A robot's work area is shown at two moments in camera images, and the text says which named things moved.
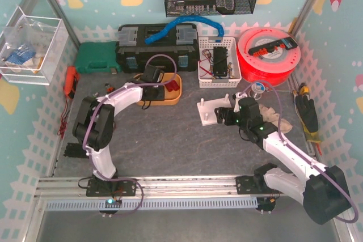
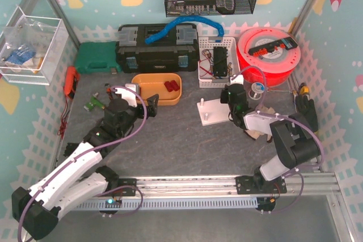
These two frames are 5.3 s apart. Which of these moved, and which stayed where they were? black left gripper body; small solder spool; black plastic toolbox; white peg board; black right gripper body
Moved: black right gripper body; black left gripper body
Stayed: black plastic toolbox; small solder spool; white peg board
